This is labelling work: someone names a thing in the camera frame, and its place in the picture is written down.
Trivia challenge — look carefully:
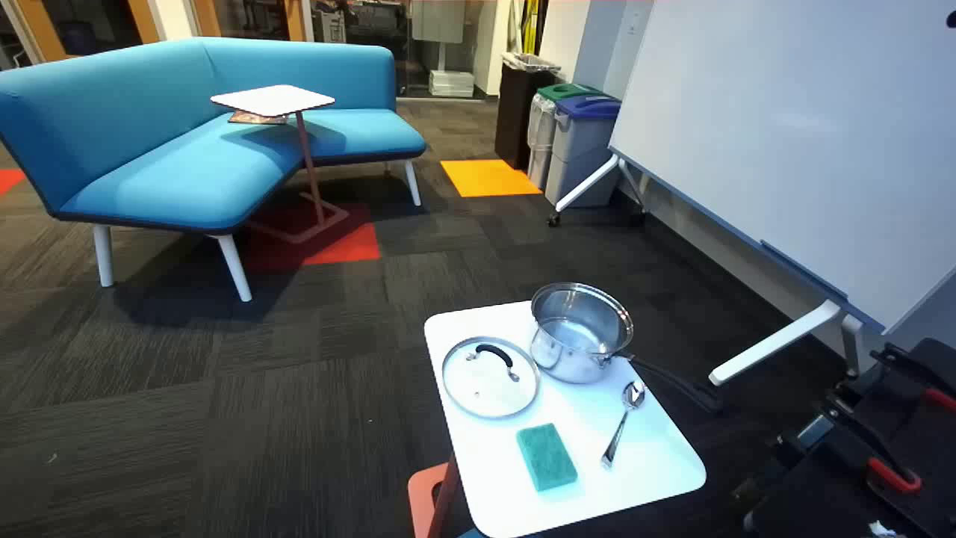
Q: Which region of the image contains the small white side table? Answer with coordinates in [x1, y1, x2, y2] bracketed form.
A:
[208, 81, 352, 249]

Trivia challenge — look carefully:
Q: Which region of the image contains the black clamp red handle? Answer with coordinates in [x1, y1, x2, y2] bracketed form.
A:
[864, 454, 927, 500]
[923, 383, 956, 419]

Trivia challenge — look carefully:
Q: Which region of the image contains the silver pot black handle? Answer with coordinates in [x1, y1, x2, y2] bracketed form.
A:
[525, 282, 724, 415]

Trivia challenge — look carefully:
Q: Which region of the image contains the white rolling whiteboard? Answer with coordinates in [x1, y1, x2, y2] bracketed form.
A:
[548, 0, 956, 389]

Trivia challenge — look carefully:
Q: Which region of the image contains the black robot mounting board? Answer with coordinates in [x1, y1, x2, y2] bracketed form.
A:
[740, 338, 956, 538]

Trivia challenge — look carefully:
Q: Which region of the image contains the glass pot lid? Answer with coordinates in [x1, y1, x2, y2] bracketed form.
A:
[439, 334, 543, 422]

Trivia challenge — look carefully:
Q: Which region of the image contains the metal spoon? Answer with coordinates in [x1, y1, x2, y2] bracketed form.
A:
[598, 377, 652, 469]

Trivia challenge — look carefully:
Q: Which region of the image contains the green sponge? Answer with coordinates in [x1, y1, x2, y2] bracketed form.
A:
[515, 422, 579, 494]

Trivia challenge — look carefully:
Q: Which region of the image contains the grey bin green lid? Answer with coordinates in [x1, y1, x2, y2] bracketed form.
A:
[524, 81, 607, 192]

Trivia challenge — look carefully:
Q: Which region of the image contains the white table red base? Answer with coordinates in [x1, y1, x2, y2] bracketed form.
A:
[403, 297, 712, 538]

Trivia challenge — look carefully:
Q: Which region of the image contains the blue corner sofa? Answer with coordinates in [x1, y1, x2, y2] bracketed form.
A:
[0, 37, 430, 304]

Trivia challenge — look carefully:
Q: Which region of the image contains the white storage box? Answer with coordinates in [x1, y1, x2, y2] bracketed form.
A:
[427, 65, 479, 102]

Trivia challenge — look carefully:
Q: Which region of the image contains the black trash bin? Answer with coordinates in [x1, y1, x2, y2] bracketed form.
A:
[494, 55, 565, 173]

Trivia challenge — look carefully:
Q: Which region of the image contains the grey bin blue lid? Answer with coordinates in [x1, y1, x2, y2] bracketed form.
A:
[542, 92, 624, 208]

